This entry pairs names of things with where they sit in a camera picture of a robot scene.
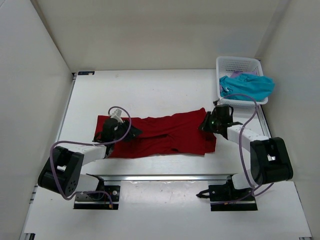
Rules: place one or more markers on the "white plastic basket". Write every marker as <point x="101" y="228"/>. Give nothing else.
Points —
<point x="226" y="65"/>

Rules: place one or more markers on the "red t shirt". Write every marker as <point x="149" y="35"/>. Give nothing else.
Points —
<point x="167" y="135"/>

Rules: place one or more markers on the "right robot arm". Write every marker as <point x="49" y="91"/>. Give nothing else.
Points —
<point x="238" y="133"/>

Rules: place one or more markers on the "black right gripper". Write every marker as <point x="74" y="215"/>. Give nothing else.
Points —
<point x="205" y="125"/>

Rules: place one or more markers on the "purple t shirt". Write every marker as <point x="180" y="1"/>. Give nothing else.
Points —
<point x="238" y="73"/>

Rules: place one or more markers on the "aluminium table edge rail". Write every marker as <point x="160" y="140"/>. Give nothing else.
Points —
<point x="164" y="177"/>

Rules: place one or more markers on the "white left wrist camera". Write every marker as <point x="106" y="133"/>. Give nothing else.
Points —
<point x="116" y="115"/>

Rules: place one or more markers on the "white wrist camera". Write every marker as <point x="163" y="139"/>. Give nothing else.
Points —
<point x="116" y="115"/>
<point x="217" y="102"/>

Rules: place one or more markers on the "dark label sticker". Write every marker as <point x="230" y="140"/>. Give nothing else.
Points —
<point x="86" y="73"/>

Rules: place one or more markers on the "teal t shirt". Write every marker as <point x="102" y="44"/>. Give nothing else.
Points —
<point x="246" y="87"/>

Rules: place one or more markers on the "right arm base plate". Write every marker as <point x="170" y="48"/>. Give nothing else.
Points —
<point x="225" y="198"/>

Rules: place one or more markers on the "right side aluminium rail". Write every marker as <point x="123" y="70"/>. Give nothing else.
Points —
<point x="265" y="120"/>

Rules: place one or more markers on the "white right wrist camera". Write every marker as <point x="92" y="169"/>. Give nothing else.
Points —
<point x="217" y="102"/>

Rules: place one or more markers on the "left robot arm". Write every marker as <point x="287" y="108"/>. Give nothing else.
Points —
<point x="62" y="171"/>

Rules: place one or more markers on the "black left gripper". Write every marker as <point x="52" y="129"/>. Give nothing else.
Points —
<point x="133" y="132"/>

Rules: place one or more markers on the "left side aluminium rail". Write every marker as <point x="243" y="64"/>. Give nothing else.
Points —
<point x="55" y="133"/>

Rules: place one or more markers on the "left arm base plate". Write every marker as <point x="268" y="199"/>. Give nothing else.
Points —
<point x="99" y="201"/>

